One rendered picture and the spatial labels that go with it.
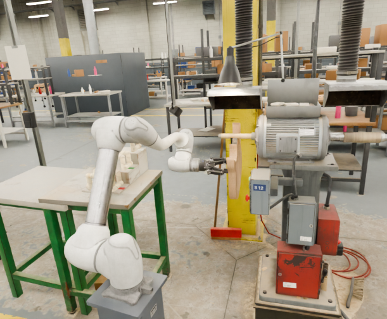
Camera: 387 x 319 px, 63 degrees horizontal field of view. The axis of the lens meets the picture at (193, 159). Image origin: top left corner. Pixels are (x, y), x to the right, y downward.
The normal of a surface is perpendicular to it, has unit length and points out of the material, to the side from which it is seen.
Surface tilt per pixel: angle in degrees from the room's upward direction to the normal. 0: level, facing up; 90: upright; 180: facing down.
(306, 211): 90
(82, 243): 56
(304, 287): 90
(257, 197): 90
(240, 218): 90
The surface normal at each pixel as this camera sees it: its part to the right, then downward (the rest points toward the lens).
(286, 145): -0.25, 0.32
